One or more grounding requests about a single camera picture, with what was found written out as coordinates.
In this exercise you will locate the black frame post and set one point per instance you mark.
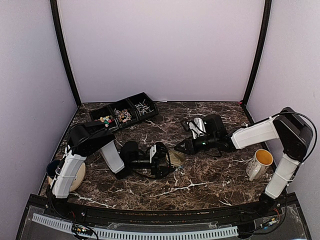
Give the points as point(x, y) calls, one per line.
point(258, 52)
point(63, 51)

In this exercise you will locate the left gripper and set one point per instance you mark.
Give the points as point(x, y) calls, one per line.
point(154, 156)

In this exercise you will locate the pile of small stick candies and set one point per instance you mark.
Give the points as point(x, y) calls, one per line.
point(143, 109)

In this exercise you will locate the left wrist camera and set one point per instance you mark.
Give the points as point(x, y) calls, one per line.
point(129, 152)

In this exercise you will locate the white mug yellow inside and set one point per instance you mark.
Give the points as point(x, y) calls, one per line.
point(258, 164)

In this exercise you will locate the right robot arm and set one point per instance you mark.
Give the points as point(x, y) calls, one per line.
point(295, 132)

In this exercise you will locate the black front rail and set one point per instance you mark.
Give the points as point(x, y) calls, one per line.
point(91, 216)

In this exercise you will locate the white jar lid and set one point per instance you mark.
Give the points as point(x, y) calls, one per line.
point(177, 158)

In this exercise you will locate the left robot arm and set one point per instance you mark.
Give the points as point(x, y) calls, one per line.
point(85, 139)

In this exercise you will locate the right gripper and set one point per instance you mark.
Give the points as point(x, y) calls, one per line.
point(190, 148)

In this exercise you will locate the pile of star candies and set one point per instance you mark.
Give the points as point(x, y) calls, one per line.
point(107, 120)

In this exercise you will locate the right black frame post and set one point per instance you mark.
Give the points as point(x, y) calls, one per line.
point(258, 52)

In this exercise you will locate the pile of swirl lollipops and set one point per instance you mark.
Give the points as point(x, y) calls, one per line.
point(123, 115)

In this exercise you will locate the metal scoop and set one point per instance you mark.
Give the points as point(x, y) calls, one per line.
point(197, 127)

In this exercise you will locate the left black frame post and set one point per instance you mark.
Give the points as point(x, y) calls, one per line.
point(63, 51)

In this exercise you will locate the dark blue mug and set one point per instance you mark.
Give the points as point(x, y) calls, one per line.
point(53, 168)

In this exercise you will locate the cream floral plate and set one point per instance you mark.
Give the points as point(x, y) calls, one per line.
point(79, 177)

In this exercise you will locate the black three-compartment candy tray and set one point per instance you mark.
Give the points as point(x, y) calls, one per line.
point(127, 103)

